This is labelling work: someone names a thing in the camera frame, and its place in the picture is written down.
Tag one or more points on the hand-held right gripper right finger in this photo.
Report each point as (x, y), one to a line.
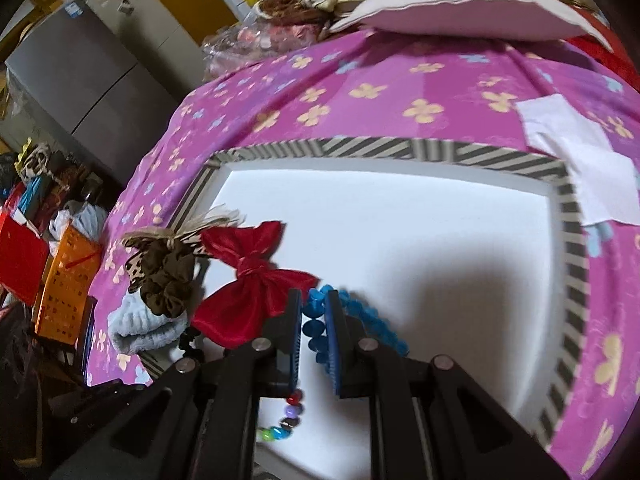
(332, 340)

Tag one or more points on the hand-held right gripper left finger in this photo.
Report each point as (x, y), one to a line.
(296, 325)

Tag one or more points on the striped cardboard box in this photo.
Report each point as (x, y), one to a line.
(400, 260)

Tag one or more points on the red velvet bow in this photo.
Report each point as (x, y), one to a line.
(250, 300)

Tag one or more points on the brown scrunchie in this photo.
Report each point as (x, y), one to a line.
(170, 280)

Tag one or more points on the light blue scrunchie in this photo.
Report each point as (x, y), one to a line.
(145, 332)

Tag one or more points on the leopard print hair bow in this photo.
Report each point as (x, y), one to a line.
(136, 267)

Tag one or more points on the orange plastic basket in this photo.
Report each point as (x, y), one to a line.
(65, 280)

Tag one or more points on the light blue cloth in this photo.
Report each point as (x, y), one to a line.
(80, 220)

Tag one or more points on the pink floral bed sheet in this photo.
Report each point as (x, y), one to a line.
(380, 90)

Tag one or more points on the clear plastic bag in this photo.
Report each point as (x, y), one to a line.
(235, 50)

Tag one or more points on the red box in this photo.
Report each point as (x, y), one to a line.
(20, 260)

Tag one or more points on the large white paper sheet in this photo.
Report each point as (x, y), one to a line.
(600, 185)

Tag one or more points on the small white paper sheet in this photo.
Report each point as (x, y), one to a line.
(550, 115)

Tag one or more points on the grey refrigerator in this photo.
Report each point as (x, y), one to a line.
(75, 75)

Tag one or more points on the white pillow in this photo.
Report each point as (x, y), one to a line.
(450, 10)

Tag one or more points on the red cushion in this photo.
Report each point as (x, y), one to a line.
(615, 50)

